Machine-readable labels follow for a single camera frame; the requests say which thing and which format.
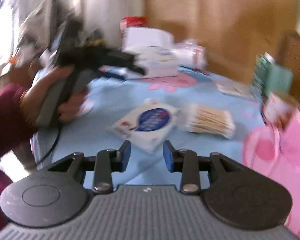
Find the white packet with blue label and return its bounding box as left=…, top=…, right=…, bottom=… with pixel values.
left=107, top=98, right=182, bottom=154

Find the person's left hand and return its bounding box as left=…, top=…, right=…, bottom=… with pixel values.
left=22, top=65, right=88, bottom=122

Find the person's left forearm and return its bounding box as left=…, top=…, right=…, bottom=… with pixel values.
left=0, top=84, right=39, bottom=162

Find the black cable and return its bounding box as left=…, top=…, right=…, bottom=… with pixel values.
left=36, top=124, right=62, bottom=167

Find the printed cartoon blanket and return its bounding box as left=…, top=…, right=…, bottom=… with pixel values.
left=31, top=66, right=275, bottom=188

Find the cotton swab pack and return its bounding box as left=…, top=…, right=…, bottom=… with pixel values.
left=182, top=103, right=237, bottom=140

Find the flat clear packet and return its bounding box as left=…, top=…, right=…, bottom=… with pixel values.
left=217, top=82, right=256, bottom=98

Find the clear plastic bag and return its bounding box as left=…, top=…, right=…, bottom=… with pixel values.
left=174, top=39, right=208, bottom=68

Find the green drink carton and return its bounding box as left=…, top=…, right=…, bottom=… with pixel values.
left=251, top=52, right=275, bottom=98

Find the white paper bag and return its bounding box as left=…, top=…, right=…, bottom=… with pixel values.
left=122, top=26, right=176, bottom=55

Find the brown wooden board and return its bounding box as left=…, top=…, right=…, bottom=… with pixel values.
left=142, top=0, right=298, bottom=82

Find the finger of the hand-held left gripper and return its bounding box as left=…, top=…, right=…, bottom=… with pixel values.
left=106, top=49, right=146, bottom=76

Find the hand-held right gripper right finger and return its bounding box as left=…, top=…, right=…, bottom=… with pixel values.
left=163, top=140, right=246, bottom=194

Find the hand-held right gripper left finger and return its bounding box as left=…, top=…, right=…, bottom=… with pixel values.
left=47, top=140, right=132, bottom=194

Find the red and white bag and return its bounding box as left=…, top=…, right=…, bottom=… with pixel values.
left=120, top=16, right=148, bottom=30

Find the white printed tissue packet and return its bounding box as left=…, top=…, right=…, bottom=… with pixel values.
left=137, top=45, right=180, bottom=78

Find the pink biscuit tin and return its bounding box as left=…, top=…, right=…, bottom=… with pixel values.
left=242, top=110, right=300, bottom=238

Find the small white tub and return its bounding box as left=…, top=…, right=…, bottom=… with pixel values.
left=262, top=92, right=300, bottom=131

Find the small white red packet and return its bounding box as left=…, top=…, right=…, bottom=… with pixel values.
left=77, top=99, right=95, bottom=117

